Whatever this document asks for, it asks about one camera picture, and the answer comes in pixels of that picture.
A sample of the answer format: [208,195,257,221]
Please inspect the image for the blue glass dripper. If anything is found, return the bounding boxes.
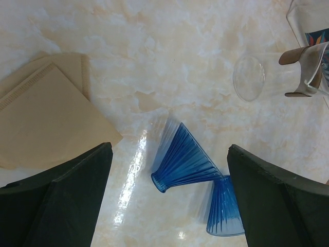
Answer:
[198,175,245,237]
[151,118,224,193]

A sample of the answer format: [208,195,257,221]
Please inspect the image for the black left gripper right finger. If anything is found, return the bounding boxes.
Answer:
[227,144,328,246]

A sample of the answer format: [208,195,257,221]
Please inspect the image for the brown paper filter stack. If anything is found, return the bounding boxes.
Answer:
[1,52,90,99]

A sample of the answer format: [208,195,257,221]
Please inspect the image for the cream canvas tote bag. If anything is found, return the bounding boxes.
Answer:
[286,0,329,83]

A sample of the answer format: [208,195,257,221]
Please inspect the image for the clear glass beaker wooden collar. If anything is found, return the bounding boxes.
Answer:
[233,42,328,102]

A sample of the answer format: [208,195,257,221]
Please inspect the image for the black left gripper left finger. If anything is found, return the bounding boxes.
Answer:
[1,143,113,246]

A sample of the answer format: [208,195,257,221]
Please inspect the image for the brown paper coffee filter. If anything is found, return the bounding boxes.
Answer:
[1,63,122,169]

